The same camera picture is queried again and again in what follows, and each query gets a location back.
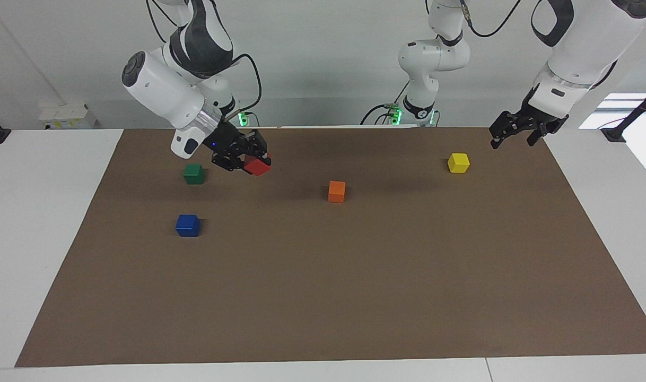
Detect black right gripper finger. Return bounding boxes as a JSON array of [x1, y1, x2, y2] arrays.
[[243, 130, 272, 160], [213, 154, 244, 173]]

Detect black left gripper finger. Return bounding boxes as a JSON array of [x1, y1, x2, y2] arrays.
[[526, 126, 554, 147], [490, 111, 522, 149]]

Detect red wooden block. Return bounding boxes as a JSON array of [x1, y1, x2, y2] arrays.
[[243, 155, 272, 177]]

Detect yellow wooden block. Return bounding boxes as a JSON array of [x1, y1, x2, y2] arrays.
[[447, 152, 471, 174]]

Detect blue wooden block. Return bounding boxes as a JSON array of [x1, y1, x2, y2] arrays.
[[175, 214, 201, 238]]

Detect black stand with slanted rod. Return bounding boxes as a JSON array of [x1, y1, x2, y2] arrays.
[[600, 84, 646, 143]]

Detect brown table mat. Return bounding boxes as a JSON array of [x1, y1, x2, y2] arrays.
[[14, 126, 646, 368]]

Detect white box with yellow label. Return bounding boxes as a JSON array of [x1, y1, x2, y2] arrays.
[[38, 102, 99, 131]]

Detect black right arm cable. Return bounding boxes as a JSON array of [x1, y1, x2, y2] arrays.
[[145, 0, 263, 127]]

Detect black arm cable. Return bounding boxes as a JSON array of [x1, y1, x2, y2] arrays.
[[460, 0, 523, 39], [145, 0, 263, 127]]

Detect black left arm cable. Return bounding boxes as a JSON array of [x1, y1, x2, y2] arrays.
[[460, 0, 523, 39]]

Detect black left base cable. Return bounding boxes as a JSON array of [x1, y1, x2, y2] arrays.
[[360, 80, 411, 126]]

